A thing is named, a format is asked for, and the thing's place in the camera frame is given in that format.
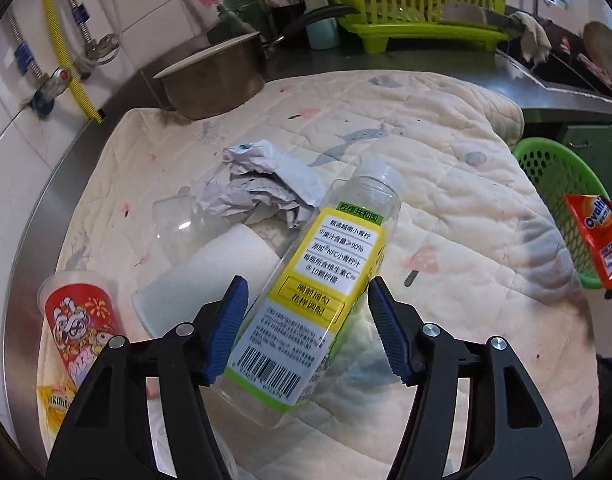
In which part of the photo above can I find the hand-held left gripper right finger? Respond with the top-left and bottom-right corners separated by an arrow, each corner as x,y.
367,276 -> 574,480

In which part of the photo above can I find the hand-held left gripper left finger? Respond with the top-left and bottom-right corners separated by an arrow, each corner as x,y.
46,275 -> 250,480

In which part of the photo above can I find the white paper cup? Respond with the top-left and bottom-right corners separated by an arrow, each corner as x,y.
132,223 -> 281,341

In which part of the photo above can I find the clear bottle with yellow label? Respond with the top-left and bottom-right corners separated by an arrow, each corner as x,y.
221,152 -> 407,428

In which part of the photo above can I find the clear plastic cup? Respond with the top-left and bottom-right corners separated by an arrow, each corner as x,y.
153,195 -> 237,266

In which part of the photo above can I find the white paper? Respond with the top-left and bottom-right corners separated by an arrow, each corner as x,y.
195,141 -> 325,229

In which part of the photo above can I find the red printed plastic cup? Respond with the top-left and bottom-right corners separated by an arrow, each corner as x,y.
38,271 -> 121,391

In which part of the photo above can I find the yellow snack packet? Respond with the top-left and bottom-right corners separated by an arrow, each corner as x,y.
36,384 -> 79,453

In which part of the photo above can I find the red snack packet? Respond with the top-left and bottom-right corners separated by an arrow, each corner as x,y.
563,192 -> 612,291

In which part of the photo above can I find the green plastic basket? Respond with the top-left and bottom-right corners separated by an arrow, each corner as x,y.
512,137 -> 612,290

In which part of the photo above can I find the white quilted printed blanket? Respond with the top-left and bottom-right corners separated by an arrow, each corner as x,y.
40,69 -> 599,480

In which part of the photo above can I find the steel cooking pot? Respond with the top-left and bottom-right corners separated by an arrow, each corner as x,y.
152,31 -> 287,121

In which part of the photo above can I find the green cabinet door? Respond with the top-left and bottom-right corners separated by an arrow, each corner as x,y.
521,105 -> 612,147

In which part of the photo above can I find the steel sink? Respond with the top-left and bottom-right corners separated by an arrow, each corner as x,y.
496,45 -> 612,111

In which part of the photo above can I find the teal cup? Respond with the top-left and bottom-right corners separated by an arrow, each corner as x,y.
306,7 -> 339,51

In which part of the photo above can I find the green utensil holder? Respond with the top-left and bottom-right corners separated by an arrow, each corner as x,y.
218,0 -> 267,36

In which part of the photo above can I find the dirty white rag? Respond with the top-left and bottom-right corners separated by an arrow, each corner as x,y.
511,10 -> 554,68

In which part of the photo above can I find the round wooden board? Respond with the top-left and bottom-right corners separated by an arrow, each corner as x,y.
583,21 -> 612,91

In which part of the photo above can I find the metal wall valve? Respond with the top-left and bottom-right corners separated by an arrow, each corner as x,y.
83,34 -> 121,78
33,66 -> 71,116

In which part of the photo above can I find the yellow gas hose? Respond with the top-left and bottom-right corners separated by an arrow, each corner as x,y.
42,0 -> 105,123

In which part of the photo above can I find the braided metal hose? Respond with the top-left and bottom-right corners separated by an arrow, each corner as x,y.
58,0 -> 99,61
6,10 -> 49,86

